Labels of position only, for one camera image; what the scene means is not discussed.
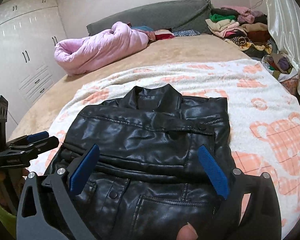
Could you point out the clear bag of clothes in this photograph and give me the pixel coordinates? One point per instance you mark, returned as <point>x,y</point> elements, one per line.
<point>280,63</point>

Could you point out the white wardrobe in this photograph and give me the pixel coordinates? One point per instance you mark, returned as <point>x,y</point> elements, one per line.
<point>22,42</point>

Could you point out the person's lime green garment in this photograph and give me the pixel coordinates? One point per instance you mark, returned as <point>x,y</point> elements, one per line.
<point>0,220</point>

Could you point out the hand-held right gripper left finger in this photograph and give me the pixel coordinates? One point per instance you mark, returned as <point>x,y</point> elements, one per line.
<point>83,170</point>

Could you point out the white satin curtain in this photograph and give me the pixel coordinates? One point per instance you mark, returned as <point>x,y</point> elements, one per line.
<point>287,17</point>

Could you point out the grey headboard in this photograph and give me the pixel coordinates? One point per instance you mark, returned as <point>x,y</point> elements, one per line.
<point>152,15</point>

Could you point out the red cloth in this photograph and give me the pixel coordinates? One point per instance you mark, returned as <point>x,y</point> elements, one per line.
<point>163,35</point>

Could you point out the black leather jacket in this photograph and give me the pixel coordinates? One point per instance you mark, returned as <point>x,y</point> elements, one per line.
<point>150,140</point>

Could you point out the orange floral cloth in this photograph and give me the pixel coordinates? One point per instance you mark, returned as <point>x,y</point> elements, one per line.
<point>292,86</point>

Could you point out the white orange bear-print blanket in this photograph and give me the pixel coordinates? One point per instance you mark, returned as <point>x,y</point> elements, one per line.
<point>265,120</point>

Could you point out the pile of folded clothes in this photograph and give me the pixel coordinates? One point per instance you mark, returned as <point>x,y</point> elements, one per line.
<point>240,30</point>

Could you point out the teal cloth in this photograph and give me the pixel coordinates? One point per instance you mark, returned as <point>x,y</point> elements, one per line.
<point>142,28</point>

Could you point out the beige bed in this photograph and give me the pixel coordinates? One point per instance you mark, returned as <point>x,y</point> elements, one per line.
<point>190,47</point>

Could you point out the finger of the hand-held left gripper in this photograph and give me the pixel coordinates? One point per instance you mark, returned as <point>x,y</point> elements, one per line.
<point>37,136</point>
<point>45,143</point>

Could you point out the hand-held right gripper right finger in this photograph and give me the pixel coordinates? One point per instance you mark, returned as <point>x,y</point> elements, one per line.
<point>213,172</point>

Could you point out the pink quilt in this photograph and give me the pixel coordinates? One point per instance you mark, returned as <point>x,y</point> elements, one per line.
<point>97,47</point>

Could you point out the person's right hand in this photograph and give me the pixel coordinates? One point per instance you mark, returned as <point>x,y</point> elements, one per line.
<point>188,232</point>

